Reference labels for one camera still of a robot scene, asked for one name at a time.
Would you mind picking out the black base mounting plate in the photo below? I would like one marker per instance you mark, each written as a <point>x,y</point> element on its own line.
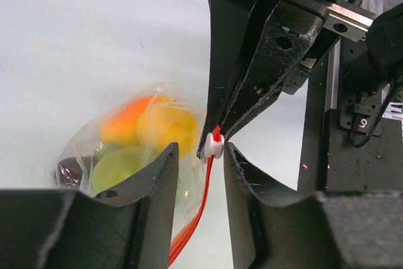
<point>328,160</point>

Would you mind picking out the clear zip top bag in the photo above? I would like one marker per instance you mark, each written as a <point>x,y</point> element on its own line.
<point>193,175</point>

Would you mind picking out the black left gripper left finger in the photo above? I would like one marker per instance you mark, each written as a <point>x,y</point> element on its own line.
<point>127,226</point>

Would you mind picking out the dark purple fake fruit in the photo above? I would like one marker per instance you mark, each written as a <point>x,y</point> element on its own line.
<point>69,171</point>

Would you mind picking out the orange fake peach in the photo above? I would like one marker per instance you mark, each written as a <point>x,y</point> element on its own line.
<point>122,128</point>

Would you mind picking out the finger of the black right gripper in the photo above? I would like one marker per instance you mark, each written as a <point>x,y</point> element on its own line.
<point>286,35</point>
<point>228,26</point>

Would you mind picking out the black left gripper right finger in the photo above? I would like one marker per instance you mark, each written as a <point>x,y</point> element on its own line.
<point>273,226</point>

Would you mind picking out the yellow fake lemon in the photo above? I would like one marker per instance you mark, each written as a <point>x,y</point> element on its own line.
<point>164,123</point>

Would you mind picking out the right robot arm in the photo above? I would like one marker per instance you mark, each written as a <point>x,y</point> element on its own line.
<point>381,60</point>

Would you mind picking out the light green fake pear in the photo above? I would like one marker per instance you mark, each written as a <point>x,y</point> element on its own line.
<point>119,165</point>

